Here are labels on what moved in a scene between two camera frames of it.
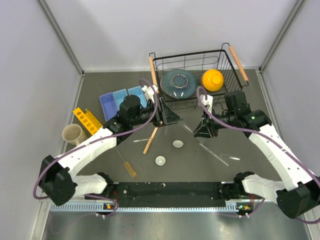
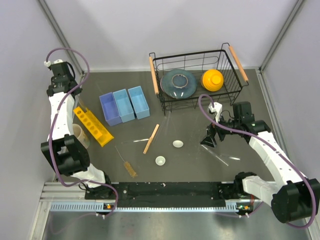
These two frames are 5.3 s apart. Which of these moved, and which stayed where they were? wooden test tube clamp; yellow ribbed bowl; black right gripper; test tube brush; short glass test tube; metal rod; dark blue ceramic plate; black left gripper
Moved: black right gripper; black left gripper
Stayed: dark blue ceramic plate; wooden test tube clamp; yellow ribbed bowl; test tube brush; metal rod; short glass test tube
